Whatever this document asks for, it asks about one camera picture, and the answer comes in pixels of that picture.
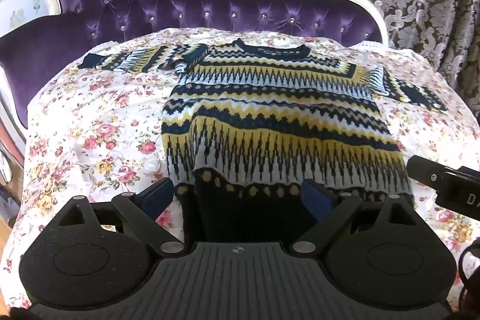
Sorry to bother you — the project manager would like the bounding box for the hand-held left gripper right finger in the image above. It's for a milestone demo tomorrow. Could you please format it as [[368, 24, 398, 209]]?
[[290, 179, 422, 257]]

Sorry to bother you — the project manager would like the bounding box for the dark cable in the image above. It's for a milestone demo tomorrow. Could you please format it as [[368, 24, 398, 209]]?
[[455, 241, 480, 307]]

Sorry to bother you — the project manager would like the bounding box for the patterned knit sweater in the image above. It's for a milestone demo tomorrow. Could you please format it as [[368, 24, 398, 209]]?
[[78, 38, 449, 244]]

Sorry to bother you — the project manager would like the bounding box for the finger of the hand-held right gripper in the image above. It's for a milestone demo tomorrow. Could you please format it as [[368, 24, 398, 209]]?
[[407, 154, 466, 190]]

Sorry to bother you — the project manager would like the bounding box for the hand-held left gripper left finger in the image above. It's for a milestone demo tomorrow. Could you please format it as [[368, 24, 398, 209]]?
[[52, 178, 187, 257]]

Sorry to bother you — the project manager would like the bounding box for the floral blanket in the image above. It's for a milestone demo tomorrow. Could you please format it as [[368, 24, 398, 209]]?
[[0, 27, 480, 310]]

